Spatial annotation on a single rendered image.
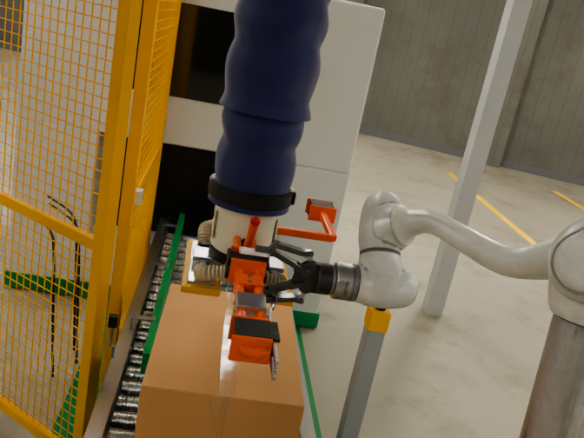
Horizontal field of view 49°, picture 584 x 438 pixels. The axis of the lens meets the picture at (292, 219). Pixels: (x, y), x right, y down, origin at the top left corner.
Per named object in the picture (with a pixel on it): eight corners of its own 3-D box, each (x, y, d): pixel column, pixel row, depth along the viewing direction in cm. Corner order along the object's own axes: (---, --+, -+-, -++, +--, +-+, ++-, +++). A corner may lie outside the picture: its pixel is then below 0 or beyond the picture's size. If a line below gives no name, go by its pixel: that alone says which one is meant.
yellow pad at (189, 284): (187, 243, 193) (189, 228, 191) (220, 248, 194) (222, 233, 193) (179, 292, 161) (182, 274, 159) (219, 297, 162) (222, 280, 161)
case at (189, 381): (155, 388, 222) (170, 282, 210) (269, 402, 226) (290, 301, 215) (122, 519, 165) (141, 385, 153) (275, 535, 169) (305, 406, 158)
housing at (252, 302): (231, 308, 135) (235, 289, 134) (262, 313, 136) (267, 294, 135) (231, 325, 128) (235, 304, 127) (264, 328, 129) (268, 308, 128)
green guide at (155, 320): (165, 224, 377) (167, 209, 375) (182, 227, 379) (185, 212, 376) (117, 371, 226) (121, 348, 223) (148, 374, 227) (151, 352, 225)
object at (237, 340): (227, 337, 123) (231, 314, 121) (265, 341, 124) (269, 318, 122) (228, 360, 115) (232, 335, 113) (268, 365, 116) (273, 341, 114)
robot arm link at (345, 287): (354, 308, 151) (329, 305, 151) (347, 292, 160) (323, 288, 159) (361, 273, 149) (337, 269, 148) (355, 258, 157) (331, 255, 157)
